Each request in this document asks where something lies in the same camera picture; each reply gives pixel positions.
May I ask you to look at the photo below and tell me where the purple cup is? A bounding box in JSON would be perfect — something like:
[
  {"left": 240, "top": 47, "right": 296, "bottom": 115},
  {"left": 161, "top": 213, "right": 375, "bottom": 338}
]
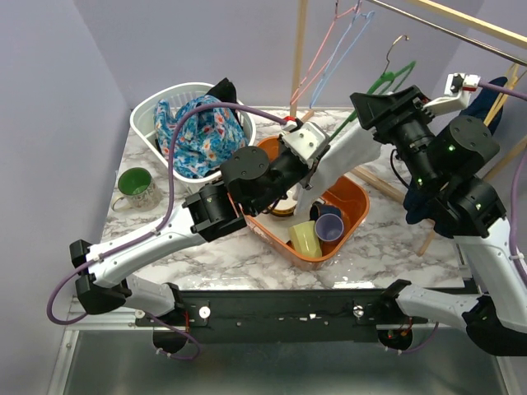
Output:
[{"left": 315, "top": 213, "right": 344, "bottom": 243}]

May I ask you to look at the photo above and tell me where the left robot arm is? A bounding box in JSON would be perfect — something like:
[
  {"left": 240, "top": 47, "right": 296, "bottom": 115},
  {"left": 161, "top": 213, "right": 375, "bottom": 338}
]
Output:
[{"left": 75, "top": 145, "right": 317, "bottom": 325}]

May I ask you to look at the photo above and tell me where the black skirt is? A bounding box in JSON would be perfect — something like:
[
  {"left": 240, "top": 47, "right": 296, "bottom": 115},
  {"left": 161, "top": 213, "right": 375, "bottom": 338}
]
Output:
[{"left": 154, "top": 77, "right": 242, "bottom": 180}]

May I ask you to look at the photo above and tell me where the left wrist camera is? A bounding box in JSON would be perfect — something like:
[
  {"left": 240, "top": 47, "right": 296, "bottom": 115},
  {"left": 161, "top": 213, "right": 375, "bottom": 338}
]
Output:
[{"left": 281, "top": 121, "right": 330, "bottom": 169}]

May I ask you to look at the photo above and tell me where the wooden hanger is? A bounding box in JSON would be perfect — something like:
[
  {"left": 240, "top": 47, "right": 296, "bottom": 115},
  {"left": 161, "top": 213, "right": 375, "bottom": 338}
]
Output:
[{"left": 483, "top": 63, "right": 523, "bottom": 128}]

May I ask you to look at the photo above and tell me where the yellow cup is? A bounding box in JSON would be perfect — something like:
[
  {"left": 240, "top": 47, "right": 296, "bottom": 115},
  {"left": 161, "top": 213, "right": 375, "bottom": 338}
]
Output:
[{"left": 288, "top": 221, "right": 322, "bottom": 258}]

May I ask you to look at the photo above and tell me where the white and gold bowl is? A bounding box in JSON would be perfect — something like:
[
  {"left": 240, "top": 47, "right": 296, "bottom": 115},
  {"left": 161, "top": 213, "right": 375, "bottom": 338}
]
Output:
[{"left": 270, "top": 193, "right": 297, "bottom": 218}]

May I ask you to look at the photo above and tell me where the orange plastic tub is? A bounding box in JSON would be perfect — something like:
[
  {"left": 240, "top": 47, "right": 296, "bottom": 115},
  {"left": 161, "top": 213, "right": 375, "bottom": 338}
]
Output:
[{"left": 220, "top": 137, "right": 370, "bottom": 271}]

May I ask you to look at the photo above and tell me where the pink wire hanger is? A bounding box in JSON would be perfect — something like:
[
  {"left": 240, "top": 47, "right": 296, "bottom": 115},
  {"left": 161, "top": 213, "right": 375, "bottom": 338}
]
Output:
[{"left": 289, "top": 1, "right": 362, "bottom": 114}]

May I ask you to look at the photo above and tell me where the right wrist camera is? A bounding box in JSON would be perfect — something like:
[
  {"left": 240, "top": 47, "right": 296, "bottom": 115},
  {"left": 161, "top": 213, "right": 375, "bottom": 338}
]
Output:
[{"left": 423, "top": 73, "right": 481, "bottom": 116}]

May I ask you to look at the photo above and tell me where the white laundry basket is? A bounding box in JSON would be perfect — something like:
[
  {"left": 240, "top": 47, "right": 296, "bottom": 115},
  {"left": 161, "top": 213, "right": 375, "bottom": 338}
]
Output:
[{"left": 129, "top": 82, "right": 256, "bottom": 192}]

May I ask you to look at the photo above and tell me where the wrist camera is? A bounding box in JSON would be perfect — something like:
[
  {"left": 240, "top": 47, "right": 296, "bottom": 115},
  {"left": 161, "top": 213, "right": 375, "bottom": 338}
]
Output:
[
  {"left": 281, "top": 121, "right": 330, "bottom": 169},
  {"left": 423, "top": 73, "right": 481, "bottom": 116}
]

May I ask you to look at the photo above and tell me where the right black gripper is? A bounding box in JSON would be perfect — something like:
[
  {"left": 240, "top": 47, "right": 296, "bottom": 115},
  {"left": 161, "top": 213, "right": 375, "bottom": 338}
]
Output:
[{"left": 350, "top": 83, "right": 438, "bottom": 190}]

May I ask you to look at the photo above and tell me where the wooden clothes rack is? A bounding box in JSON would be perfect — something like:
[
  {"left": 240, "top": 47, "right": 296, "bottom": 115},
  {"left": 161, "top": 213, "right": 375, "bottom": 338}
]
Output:
[{"left": 287, "top": 0, "right": 527, "bottom": 258}]

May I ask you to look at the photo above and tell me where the dark blue cup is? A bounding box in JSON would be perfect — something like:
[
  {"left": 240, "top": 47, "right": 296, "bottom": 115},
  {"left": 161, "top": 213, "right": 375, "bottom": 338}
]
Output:
[{"left": 309, "top": 202, "right": 342, "bottom": 221}]

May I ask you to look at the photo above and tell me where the green ceramic mug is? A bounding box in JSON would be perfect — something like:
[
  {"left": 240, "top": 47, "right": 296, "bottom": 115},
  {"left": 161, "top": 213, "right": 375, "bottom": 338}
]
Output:
[{"left": 110, "top": 167, "right": 162, "bottom": 212}]

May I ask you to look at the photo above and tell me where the green hanger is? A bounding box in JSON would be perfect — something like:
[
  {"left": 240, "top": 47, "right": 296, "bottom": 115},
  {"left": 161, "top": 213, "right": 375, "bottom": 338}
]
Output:
[{"left": 327, "top": 35, "right": 417, "bottom": 143}]

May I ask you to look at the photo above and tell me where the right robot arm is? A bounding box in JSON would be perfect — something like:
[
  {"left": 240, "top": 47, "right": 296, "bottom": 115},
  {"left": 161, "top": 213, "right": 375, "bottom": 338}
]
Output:
[{"left": 351, "top": 86, "right": 526, "bottom": 356}]

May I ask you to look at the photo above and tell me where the black mounting base bar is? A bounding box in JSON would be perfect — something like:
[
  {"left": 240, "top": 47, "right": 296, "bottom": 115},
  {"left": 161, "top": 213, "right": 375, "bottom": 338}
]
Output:
[{"left": 135, "top": 290, "right": 415, "bottom": 345}]

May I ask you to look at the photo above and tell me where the navy blue garment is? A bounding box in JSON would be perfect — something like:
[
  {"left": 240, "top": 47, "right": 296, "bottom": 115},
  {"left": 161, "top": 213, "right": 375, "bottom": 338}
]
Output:
[{"left": 403, "top": 76, "right": 508, "bottom": 239}]

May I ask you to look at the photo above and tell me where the blue floral garment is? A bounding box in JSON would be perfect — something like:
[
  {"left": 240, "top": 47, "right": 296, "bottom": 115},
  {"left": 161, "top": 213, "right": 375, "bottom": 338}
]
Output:
[{"left": 152, "top": 94, "right": 249, "bottom": 179}]

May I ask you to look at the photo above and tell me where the white garment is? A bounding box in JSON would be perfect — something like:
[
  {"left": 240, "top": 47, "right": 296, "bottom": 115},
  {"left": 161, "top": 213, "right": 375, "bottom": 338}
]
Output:
[{"left": 294, "top": 120, "right": 381, "bottom": 215}]

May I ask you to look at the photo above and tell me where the blue wire hanger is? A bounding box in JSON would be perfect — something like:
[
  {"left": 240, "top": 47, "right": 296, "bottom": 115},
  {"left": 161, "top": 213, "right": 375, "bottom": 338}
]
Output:
[{"left": 309, "top": 11, "right": 375, "bottom": 108}]

